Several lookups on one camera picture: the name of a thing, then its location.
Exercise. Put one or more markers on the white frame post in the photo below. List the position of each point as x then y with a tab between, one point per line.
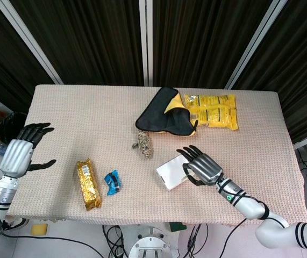
29	40
255	43
145	40

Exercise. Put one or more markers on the black trash bin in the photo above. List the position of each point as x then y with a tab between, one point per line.
8	122

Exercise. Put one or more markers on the yellow sponge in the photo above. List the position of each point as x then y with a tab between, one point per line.
39	229

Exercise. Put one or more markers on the blue snack wrapper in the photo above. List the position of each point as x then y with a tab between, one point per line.
112	184

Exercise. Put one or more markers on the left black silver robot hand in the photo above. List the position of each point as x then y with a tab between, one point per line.
17	153

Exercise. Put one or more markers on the black and yellow cloth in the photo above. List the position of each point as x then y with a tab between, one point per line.
156	113

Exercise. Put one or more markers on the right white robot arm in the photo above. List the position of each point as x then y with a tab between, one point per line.
250	207

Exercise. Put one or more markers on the yellow snack bag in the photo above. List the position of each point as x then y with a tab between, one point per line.
215	110

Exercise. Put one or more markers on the gold foil snack package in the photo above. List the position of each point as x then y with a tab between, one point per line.
88	185

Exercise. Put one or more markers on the black curtain panel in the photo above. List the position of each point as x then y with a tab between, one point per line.
301	67
88	40
0	53
201	40

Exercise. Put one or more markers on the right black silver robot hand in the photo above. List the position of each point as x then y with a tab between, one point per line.
205	168

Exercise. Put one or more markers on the dark green block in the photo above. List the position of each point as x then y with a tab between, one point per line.
177	227

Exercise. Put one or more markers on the white cardboard box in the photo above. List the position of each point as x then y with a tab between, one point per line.
169	174

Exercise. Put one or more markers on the beige woven tablecloth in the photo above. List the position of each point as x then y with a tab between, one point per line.
102	126

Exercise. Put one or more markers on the silver robot base column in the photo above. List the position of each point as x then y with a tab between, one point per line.
151	243

